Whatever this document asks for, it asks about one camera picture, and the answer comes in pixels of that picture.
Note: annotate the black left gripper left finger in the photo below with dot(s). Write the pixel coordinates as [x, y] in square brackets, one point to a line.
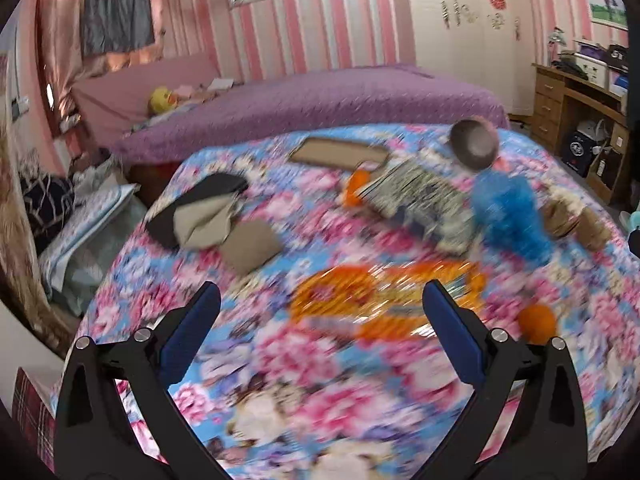
[93, 437]

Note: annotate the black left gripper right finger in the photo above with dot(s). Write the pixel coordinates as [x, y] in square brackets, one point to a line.
[548, 436]

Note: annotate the orange tangerine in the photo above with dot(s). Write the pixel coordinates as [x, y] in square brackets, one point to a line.
[537, 324]
[357, 180]

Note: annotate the orange snack wrapper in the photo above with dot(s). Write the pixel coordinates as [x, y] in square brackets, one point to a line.
[382, 302]

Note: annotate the patterned snack bag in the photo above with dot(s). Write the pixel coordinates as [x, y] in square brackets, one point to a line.
[426, 205]

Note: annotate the black glasses case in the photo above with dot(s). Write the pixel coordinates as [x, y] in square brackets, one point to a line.
[161, 228]

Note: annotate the blue floral quilt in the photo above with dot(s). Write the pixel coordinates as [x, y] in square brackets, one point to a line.
[272, 399]

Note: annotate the beige cloth pouch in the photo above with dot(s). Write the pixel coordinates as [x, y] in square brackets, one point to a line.
[207, 225]

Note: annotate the blue crumpled plastic bag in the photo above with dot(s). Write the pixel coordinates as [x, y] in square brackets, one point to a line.
[505, 208]

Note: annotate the brown cardboard piece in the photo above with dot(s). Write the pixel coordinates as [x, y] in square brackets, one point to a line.
[250, 245]

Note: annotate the black box under desk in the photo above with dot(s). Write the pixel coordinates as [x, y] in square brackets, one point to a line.
[577, 151]

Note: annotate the pink metal mug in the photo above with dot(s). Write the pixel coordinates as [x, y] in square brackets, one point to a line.
[475, 143]

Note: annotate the purple dotted bed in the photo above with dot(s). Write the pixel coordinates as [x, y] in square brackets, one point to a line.
[390, 94]

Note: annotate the pink headboard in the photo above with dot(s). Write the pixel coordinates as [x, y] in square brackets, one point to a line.
[110, 105]

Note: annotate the wooden desk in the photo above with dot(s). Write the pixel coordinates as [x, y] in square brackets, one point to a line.
[563, 103]

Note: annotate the yellow duck plush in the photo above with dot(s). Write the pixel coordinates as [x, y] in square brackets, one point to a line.
[161, 101]

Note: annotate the brown phone case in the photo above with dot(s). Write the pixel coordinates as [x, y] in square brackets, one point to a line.
[341, 154]

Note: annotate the white storage box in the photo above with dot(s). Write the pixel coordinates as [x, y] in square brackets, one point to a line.
[596, 70]

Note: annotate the desk lamp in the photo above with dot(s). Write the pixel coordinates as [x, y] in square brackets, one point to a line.
[555, 44]

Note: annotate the white wardrobe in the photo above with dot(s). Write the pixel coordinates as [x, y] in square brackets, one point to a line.
[489, 43]

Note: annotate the grey window curtain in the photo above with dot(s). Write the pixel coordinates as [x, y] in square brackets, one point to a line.
[115, 26]

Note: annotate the small framed couple photo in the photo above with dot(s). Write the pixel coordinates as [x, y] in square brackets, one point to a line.
[609, 13]

